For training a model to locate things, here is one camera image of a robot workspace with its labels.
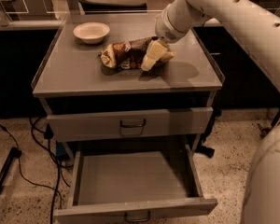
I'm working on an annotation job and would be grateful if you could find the grey top drawer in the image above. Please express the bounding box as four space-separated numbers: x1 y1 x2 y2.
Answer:
48 107 213 142

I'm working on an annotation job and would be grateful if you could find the grey drawer cabinet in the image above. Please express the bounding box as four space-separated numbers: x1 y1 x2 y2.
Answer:
34 12 224 155

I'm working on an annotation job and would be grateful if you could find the white bowl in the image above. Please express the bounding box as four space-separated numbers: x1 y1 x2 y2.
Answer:
73 22 110 45

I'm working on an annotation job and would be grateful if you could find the black middle drawer handle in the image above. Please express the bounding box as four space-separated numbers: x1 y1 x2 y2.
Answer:
124 211 151 223

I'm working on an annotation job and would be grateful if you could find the brown chip bag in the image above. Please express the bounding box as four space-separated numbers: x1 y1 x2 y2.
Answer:
100 36 164 70

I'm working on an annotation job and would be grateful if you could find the thin black floor cable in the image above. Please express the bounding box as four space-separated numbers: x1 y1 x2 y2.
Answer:
0 117 63 208

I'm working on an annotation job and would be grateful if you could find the grey open middle drawer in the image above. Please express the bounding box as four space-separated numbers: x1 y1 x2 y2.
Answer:
54 148 217 224

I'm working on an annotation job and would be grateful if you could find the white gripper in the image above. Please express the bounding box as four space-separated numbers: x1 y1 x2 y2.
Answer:
141 4 190 71

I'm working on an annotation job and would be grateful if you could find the black drawer handle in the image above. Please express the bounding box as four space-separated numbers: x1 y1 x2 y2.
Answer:
124 211 151 223
119 119 147 129

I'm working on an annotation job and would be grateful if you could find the black wheeled cart base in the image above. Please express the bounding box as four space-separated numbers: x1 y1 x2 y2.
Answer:
257 105 280 139

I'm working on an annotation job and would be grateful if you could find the black top drawer handle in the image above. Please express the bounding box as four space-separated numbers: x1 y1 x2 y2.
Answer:
119 119 147 129

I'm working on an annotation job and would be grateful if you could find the black floor stand bar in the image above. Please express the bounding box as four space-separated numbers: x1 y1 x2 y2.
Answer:
0 147 21 189

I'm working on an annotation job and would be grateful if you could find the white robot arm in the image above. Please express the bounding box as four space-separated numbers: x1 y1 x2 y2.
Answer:
155 0 280 224

